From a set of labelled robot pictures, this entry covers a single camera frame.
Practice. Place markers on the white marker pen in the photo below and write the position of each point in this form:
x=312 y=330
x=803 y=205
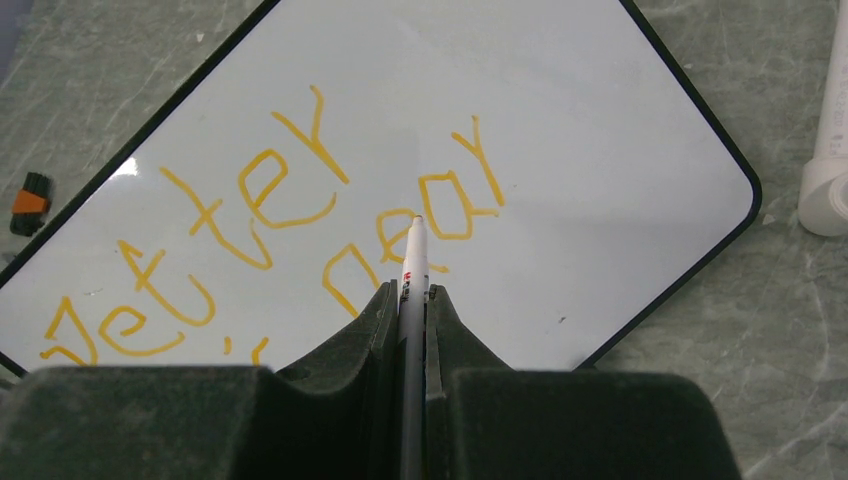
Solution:
x=411 y=316

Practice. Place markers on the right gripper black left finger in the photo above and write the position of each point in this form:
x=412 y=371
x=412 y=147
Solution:
x=327 y=415

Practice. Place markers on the white whiteboard black frame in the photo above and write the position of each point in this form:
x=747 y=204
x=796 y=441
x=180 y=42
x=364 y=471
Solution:
x=566 y=174

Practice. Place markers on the black orange hex key set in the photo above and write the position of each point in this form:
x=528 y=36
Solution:
x=31 y=205

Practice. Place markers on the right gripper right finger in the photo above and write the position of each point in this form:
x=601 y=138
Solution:
x=485 y=420

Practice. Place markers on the white pvc pipe frame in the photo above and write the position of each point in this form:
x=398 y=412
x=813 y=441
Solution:
x=822 y=203

